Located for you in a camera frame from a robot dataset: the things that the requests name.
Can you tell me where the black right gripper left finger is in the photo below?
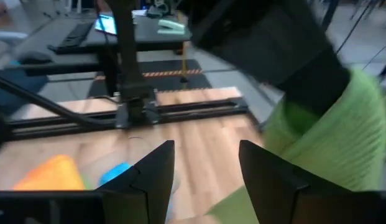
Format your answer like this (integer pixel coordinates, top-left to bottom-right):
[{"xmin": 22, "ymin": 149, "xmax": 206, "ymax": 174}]
[{"xmin": 0, "ymin": 139, "xmax": 175, "ymax": 224}]

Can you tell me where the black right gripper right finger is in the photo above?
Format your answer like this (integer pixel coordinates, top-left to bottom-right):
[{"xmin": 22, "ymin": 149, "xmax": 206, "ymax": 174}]
[{"xmin": 238, "ymin": 139, "xmax": 386, "ymax": 224}]

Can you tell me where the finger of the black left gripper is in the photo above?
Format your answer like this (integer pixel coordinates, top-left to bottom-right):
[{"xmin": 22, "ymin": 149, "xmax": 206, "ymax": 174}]
[{"xmin": 278, "ymin": 46, "xmax": 351, "ymax": 116}]

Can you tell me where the blue microfiber towel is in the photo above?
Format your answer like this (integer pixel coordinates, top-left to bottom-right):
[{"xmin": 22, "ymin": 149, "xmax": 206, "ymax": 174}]
[{"xmin": 98, "ymin": 161, "xmax": 133, "ymax": 187}]

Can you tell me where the orange microfiber towel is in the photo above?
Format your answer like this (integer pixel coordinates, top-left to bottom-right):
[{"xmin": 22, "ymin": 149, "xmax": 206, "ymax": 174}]
[{"xmin": 12, "ymin": 154, "xmax": 85, "ymax": 191}]

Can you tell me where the mint green stapler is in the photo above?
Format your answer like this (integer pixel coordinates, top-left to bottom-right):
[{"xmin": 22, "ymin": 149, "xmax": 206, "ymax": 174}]
[{"xmin": 157, "ymin": 19, "xmax": 186, "ymax": 35}]

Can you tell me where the black mat with striped edge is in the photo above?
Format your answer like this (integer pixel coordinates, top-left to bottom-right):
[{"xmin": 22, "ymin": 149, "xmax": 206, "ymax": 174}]
[{"xmin": 88, "ymin": 58, "xmax": 213, "ymax": 98}]

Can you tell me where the black desk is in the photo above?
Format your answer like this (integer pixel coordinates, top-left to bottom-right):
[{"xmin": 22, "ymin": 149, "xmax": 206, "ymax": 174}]
[{"xmin": 12, "ymin": 14, "xmax": 193, "ymax": 77}]

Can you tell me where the dark blue seat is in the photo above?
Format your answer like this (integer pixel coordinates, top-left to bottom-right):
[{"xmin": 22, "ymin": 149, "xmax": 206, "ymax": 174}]
[{"xmin": 0, "ymin": 67, "xmax": 50, "ymax": 116}]

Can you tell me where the white tablet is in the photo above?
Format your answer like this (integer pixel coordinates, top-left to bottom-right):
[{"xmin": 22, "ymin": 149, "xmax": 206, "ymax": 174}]
[{"xmin": 94, "ymin": 14, "xmax": 117, "ymax": 35}]

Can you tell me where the black keyboard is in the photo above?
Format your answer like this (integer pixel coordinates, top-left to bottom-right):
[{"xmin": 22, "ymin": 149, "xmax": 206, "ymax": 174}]
[{"xmin": 48, "ymin": 21, "xmax": 94, "ymax": 55}]

